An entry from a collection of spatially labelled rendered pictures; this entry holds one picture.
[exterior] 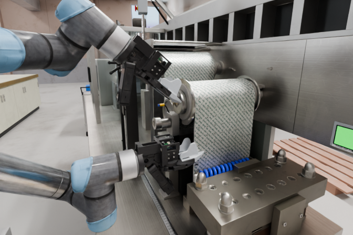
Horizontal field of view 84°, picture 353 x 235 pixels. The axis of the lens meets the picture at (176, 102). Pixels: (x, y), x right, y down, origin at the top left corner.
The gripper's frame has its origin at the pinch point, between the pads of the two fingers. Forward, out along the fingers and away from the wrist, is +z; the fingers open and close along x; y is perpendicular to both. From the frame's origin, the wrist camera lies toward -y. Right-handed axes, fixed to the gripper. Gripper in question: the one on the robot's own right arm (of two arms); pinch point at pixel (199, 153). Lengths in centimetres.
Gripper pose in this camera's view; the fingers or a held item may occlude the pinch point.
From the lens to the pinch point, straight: 63.8
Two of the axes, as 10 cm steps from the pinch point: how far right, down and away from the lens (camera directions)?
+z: 9.0, -1.0, 4.1
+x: -4.3, -2.1, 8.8
